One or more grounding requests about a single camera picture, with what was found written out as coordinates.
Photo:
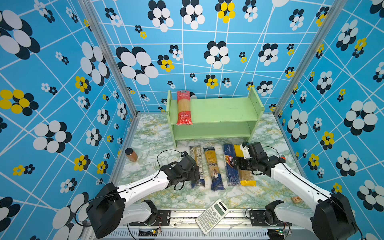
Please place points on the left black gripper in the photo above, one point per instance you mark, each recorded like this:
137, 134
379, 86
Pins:
193, 176

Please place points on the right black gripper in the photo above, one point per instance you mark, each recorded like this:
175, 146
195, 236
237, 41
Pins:
240, 163

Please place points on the clear grey spaghetti bag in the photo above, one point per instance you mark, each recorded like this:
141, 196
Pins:
196, 153

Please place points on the red spaghetti bag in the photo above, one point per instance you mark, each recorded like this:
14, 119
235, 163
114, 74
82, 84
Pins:
184, 108

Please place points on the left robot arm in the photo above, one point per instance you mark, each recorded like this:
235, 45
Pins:
117, 205

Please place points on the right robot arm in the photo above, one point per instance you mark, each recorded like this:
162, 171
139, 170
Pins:
330, 216

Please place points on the blue Barilla pasta box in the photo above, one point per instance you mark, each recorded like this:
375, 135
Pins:
233, 178

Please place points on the green wooden shelf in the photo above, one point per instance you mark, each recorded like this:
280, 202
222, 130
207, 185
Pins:
216, 118

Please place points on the yellow blue spaghetti bag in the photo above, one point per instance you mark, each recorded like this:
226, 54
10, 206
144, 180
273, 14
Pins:
216, 177

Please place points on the spice jar black lid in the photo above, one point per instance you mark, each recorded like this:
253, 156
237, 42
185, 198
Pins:
131, 154

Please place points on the small brown wooden block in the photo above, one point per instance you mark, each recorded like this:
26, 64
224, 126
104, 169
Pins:
297, 200

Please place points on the white scientific calculator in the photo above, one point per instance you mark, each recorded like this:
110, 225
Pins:
207, 220

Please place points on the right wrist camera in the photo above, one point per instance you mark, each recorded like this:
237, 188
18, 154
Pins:
246, 152

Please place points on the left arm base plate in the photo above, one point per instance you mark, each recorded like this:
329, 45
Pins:
161, 218

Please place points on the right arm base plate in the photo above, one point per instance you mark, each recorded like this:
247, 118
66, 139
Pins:
258, 219

